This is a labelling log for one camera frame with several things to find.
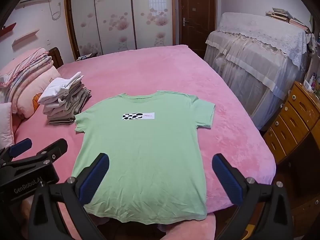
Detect floral striped folded quilt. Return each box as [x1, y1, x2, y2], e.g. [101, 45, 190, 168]
[5, 54, 54, 103]

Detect lace-covered furniture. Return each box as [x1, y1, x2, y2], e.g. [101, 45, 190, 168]
[204, 12, 313, 130]

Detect pink flower-print folded blanket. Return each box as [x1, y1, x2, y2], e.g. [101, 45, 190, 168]
[12, 66, 62, 119]

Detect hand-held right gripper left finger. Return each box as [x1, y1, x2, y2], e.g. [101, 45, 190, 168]
[27, 152, 110, 240]

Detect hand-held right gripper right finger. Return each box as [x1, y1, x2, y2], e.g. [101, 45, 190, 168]
[212, 153, 293, 240]

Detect pink plush bed blanket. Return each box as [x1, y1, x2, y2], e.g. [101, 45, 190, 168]
[11, 44, 277, 240]

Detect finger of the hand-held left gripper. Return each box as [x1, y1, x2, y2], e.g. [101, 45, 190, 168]
[32, 138, 68, 164]
[0, 138, 33, 163]

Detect dark wooden headboard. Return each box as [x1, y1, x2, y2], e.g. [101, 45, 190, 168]
[47, 47, 64, 69]

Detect brown wooden door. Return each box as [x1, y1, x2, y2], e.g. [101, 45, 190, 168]
[177, 0, 217, 58]

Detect light green t-shirt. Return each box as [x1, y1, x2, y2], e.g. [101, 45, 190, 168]
[71, 90, 216, 223]

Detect wooden dresser with drawers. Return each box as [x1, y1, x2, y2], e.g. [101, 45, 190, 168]
[262, 80, 320, 165]

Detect stack of books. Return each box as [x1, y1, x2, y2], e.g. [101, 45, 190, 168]
[265, 7, 312, 33]

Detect red wall shelf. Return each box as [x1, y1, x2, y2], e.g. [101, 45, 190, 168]
[0, 22, 17, 37]

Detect white air conditioner cable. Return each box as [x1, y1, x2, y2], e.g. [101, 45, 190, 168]
[49, 1, 62, 20]

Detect small pink pillow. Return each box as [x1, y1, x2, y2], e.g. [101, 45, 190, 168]
[0, 102, 14, 150]

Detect pink wall shelf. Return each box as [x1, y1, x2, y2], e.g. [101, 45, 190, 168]
[12, 29, 40, 47]

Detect stack of folded clothes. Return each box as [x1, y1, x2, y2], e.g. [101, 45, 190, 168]
[37, 72, 92, 125]

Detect floral sliding-door wardrobe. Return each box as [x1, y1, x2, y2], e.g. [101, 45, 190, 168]
[64, 0, 178, 61]

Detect toiletry bottles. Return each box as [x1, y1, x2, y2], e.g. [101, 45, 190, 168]
[303, 71, 320, 93]

